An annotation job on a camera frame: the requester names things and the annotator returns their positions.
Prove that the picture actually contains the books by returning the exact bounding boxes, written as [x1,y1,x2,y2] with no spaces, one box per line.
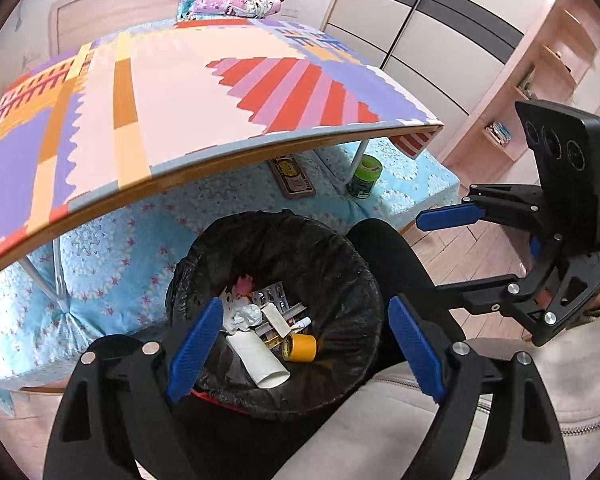
[485,120,514,146]

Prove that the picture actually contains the wooden shelf unit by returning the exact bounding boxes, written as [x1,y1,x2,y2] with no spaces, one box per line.
[440,0,600,202]

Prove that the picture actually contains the colourful patterned folding table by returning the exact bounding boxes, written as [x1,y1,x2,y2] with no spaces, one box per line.
[0,17,444,314]

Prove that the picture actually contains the wooden bed headboard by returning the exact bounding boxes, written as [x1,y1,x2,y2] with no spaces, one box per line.
[50,0,191,56]

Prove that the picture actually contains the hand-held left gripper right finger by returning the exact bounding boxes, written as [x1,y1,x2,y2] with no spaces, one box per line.
[387,295,571,480]

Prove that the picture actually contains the brown patterned flat box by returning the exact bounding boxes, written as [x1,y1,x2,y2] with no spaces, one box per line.
[270,156,315,200]

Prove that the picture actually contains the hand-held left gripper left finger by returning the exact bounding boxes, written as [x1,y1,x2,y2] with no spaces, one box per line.
[42,297,226,480]

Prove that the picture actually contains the small white box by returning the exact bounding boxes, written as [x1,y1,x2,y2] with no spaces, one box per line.
[261,304,295,339]

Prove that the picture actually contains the yellow tape roll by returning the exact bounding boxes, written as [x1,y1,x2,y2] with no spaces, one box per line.
[281,334,321,364]

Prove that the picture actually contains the black lined trash bin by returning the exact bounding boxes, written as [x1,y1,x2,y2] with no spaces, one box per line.
[166,210,385,421]

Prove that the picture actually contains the white tissue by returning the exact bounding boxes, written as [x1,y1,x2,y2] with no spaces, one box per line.
[222,302,264,334]

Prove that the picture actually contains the red silver blister pack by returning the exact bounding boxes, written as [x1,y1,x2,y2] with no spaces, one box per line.
[250,282,291,311]

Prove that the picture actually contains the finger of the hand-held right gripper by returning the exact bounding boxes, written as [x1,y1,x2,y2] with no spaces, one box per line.
[415,184,549,233]
[432,250,600,347]

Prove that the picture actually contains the white grey wardrobe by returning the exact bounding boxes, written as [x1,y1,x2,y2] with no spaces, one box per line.
[322,0,554,161]

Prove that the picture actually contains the green jar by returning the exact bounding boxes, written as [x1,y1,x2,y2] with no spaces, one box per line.
[345,156,384,201]

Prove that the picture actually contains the bed with blue floral sheet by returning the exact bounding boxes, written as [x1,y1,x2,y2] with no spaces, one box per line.
[0,10,459,418]

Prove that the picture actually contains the white cardboard tube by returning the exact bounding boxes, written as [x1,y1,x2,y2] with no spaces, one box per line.
[226,331,291,389]

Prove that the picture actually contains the pink floral folded quilt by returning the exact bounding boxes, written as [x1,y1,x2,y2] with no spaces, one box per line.
[176,0,285,22]

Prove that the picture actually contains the person's beige jacket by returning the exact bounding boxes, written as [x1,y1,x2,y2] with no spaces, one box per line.
[275,300,600,480]

